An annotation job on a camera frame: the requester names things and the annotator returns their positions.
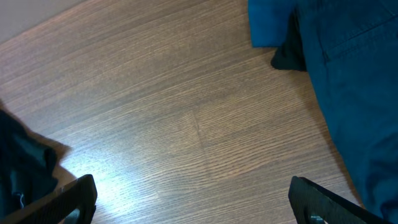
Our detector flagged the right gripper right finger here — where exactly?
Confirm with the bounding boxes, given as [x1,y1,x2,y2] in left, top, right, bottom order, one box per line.
[288,176,391,224]

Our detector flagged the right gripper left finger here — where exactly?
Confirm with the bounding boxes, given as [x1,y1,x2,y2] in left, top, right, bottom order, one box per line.
[1,174,98,224]

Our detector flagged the black shorts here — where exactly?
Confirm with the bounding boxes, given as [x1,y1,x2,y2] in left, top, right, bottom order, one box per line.
[1,111,58,218]

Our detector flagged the dark blue garment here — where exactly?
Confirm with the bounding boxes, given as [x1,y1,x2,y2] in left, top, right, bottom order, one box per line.
[248,0,397,223]

